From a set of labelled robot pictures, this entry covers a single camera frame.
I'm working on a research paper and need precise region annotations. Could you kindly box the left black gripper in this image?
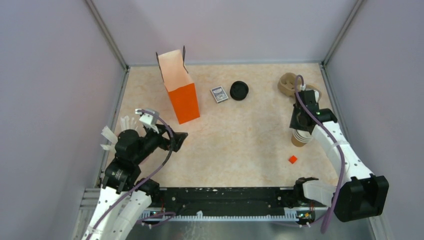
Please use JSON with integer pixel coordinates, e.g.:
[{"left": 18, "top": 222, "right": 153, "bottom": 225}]
[{"left": 133, "top": 122, "right": 188, "bottom": 164}]

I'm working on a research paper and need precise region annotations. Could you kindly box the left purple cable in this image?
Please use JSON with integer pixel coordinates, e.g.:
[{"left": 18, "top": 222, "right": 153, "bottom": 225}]
[{"left": 86, "top": 109, "right": 176, "bottom": 240}]

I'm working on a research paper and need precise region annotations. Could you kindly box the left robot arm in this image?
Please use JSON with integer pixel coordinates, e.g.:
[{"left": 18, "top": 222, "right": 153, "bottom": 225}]
[{"left": 82, "top": 124, "right": 189, "bottom": 240}]

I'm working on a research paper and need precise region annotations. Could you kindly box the white plastic stirrers bundle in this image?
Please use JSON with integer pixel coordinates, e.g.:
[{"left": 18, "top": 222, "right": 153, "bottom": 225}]
[{"left": 100, "top": 115, "right": 138, "bottom": 153}]

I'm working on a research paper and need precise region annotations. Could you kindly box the small red cube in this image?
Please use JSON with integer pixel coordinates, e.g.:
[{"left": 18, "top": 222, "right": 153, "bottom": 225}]
[{"left": 288, "top": 155, "right": 298, "bottom": 164}]

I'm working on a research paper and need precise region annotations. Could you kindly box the brown pulp cup carrier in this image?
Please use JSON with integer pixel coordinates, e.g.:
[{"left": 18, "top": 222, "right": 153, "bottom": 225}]
[{"left": 277, "top": 72, "right": 323, "bottom": 104}]

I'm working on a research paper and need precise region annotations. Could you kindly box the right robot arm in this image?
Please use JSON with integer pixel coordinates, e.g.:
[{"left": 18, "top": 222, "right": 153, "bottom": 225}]
[{"left": 289, "top": 90, "right": 389, "bottom": 223}]

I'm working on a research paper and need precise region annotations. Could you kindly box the orange paper bag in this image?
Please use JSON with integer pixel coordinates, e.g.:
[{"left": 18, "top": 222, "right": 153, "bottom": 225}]
[{"left": 156, "top": 48, "right": 200, "bottom": 124}]

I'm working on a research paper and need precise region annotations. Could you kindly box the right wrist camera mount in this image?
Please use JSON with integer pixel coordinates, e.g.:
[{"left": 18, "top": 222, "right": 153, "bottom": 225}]
[{"left": 297, "top": 84, "right": 322, "bottom": 103}]

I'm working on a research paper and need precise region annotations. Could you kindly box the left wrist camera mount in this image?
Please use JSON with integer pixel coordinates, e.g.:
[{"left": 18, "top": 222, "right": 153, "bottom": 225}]
[{"left": 135, "top": 108, "right": 160, "bottom": 133}]

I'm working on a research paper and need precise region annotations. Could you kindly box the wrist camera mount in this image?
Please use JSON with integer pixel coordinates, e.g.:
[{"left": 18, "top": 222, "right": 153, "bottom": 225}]
[
  {"left": 297, "top": 84, "right": 322, "bottom": 103},
  {"left": 135, "top": 108, "right": 160, "bottom": 133}
]

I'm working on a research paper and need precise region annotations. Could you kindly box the stack of black lids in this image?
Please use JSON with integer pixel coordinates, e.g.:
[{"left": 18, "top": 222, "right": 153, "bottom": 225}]
[{"left": 229, "top": 81, "right": 249, "bottom": 101}]

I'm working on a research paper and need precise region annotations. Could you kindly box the playing card box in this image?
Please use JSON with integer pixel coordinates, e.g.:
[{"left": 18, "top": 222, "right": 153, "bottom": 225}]
[{"left": 210, "top": 86, "right": 229, "bottom": 104}]

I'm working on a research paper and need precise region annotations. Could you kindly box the stack of brown paper cups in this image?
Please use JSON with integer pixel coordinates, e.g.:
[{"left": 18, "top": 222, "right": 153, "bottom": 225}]
[{"left": 291, "top": 129, "right": 313, "bottom": 148}]

